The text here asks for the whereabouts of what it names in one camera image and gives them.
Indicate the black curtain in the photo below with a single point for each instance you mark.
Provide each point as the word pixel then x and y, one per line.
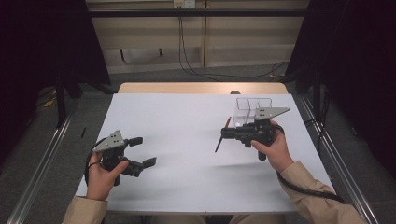
pixel 358 62
pixel 37 62

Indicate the person's right hand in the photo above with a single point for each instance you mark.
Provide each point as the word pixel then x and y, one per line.
pixel 277 152

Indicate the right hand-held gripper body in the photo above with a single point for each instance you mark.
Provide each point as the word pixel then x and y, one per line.
pixel 261 130

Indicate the white wall socket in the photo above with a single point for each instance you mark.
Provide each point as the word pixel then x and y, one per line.
pixel 184 3

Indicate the person's left hand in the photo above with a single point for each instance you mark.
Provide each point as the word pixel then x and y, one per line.
pixel 98 183

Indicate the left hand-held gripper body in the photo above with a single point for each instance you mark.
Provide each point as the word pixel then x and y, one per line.
pixel 110 143

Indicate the clear acrylic pen holder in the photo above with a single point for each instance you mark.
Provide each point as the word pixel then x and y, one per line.
pixel 244 109

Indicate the black metal stand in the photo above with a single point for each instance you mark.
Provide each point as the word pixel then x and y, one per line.
pixel 60 102

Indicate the black desk bracket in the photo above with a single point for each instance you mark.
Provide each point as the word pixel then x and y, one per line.
pixel 122 55
pixel 160 51

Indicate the black and gold pen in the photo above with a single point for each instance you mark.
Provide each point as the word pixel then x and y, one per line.
pixel 226 126

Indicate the aluminium floor rail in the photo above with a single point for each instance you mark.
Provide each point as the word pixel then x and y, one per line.
pixel 40 168
pixel 342 174

